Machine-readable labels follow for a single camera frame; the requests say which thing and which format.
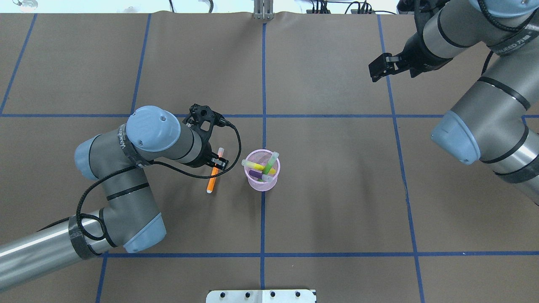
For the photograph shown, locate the yellow highlighter pen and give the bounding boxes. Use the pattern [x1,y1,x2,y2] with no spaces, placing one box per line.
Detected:
[241,159,277,175]

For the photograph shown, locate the purple highlighter pen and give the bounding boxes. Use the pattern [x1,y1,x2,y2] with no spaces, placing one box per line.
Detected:
[248,169,274,182]

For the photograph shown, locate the white pedestal column base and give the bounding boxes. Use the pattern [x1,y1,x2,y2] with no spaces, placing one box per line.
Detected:
[205,289,317,303]

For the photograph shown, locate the pink mesh pen holder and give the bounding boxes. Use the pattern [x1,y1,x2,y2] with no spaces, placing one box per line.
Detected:
[241,149,281,192]

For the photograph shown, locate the orange highlighter pen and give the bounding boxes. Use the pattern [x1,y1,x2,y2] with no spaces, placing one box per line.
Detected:
[206,147,224,194]

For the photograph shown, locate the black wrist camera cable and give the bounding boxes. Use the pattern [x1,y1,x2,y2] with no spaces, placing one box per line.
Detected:
[476,0,539,76]

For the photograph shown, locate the blue tape grid lines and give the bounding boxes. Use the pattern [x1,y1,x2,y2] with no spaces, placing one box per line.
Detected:
[1,12,538,303]

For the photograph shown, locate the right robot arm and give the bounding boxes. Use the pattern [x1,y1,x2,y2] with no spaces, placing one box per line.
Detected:
[369,0,539,203]

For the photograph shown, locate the aluminium frame post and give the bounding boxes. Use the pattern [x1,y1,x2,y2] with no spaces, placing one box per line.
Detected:
[253,0,275,21]

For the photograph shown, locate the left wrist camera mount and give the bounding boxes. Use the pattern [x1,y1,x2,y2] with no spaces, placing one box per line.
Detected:
[181,104,232,142]

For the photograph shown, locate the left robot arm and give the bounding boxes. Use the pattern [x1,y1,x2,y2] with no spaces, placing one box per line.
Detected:
[1,104,237,291]

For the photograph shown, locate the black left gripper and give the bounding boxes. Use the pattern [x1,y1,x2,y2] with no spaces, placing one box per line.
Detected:
[185,135,229,171]

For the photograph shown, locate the green highlighter pen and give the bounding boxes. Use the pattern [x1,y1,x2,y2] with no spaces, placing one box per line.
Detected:
[262,152,279,175]

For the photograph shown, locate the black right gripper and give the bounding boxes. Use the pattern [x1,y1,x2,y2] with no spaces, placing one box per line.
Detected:
[368,33,453,82]

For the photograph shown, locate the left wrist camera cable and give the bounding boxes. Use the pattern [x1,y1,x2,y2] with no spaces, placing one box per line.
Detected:
[76,122,243,241]

